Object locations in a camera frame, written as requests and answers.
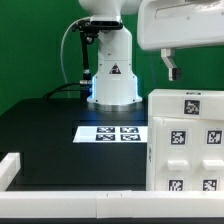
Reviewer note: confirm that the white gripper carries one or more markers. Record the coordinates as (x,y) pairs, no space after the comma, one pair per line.
(179,24)

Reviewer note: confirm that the black camera on stand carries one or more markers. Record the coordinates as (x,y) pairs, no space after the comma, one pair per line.
(89,30)

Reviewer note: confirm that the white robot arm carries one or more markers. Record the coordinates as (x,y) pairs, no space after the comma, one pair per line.
(114,86)

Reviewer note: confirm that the white cabinet body box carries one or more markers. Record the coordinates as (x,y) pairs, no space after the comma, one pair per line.
(152,158)

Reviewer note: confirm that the white marker sheet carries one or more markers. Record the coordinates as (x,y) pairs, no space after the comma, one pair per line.
(111,134)

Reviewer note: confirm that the white cabinet door panel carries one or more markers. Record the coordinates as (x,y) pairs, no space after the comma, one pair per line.
(210,155)

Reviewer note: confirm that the white panel with knob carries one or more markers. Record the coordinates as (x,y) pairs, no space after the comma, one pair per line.
(175,154)

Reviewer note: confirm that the white cabinet block with markers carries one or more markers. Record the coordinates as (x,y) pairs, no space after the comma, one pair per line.
(192,104)

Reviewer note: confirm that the white U-shaped table fence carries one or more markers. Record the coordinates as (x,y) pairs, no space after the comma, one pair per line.
(102,204)

